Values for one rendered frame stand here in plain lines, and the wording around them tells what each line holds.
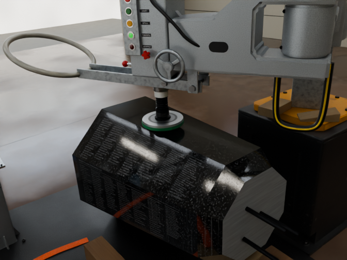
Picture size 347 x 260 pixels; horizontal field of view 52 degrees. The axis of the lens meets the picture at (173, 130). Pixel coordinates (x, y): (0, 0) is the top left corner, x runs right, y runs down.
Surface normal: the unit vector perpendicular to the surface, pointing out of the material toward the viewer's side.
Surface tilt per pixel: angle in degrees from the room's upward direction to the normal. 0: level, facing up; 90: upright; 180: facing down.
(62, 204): 0
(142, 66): 90
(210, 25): 90
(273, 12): 90
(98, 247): 0
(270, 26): 90
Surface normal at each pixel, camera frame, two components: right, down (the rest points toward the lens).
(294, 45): -0.72, 0.31
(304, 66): -0.40, 0.40
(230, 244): 0.63, 0.29
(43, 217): -0.04, -0.91
